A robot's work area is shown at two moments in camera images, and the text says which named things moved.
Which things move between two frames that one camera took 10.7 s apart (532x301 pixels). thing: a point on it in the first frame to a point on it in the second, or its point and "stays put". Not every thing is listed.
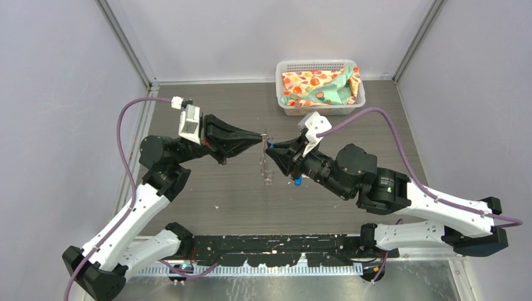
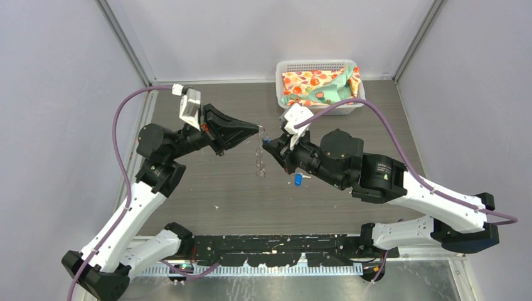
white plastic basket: (330, 86) stays put
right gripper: (288, 155) stays put
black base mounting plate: (285, 251) stays put
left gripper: (223, 139) to (221, 130)
